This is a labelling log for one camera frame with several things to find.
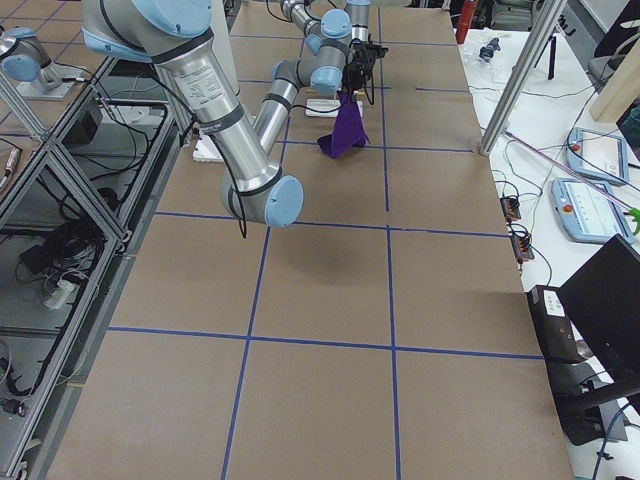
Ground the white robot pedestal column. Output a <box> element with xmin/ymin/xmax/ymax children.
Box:
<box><xmin>197</xmin><ymin>0</ymin><xmax>239</xmax><ymax>122</ymax></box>

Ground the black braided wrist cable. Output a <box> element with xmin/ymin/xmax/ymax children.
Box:
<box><xmin>359</xmin><ymin>44</ymin><xmax>377</xmax><ymax>106</ymax></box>

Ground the wooden beam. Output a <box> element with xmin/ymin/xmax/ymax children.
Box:
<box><xmin>589</xmin><ymin>41</ymin><xmax>639</xmax><ymax>123</ymax></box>

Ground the far teach pendant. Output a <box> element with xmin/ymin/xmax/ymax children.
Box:
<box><xmin>566</xmin><ymin>127</ymin><xmax>629</xmax><ymax>186</ymax></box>

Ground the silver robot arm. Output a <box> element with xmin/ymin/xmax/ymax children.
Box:
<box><xmin>277</xmin><ymin>1</ymin><xmax>372</xmax><ymax>55</ymax></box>
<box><xmin>83</xmin><ymin>1</ymin><xmax>369</xmax><ymax>227</ymax></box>

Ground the near teach pendant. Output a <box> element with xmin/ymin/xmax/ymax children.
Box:
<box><xmin>551</xmin><ymin>178</ymin><xmax>635</xmax><ymax>244</ymax></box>

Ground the folded dark blue umbrella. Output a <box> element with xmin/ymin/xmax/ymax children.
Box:
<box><xmin>479</xmin><ymin>37</ymin><xmax>501</xmax><ymax>63</ymax></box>

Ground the purple microfibre towel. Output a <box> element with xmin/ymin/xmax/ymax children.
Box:
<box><xmin>317</xmin><ymin>92</ymin><xmax>370</xmax><ymax>159</ymax></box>

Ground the teach pendant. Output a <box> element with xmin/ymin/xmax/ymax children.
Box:
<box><xmin>551</xmin><ymin>178</ymin><xmax>635</xmax><ymax>244</ymax></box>
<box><xmin>566</xmin><ymin>127</ymin><xmax>629</xmax><ymax>186</ymax></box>

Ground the aluminium frame post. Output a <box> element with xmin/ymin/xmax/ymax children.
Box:
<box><xmin>479</xmin><ymin>0</ymin><xmax>567</xmax><ymax>156</ymax></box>

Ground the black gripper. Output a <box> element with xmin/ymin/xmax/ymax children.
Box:
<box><xmin>344</xmin><ymin>49</ymin><xmax>370</xmax><ymax>92</ymax></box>

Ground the red cylinder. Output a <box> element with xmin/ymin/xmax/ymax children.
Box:
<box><xmin>455</xmin><ymin>0</ymin><xmax>478</xmax><ymax>45</ymax></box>

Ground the white towel rack base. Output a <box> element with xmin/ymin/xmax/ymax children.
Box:
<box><xmin>303</xmin><ymin>98</ymin><xmax>349</xmax><ymax>118</ymax></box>

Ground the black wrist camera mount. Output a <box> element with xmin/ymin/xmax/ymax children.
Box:
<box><xmin>355</xmin><ymin>42</ymin><xmax>389</xmax><ymax>66</ymax></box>

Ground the black monitor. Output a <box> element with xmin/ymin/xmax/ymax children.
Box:
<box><xmin>557</xmin><ymin>235</ymin><xmax>639</xmax><ymax>413</ymax></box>

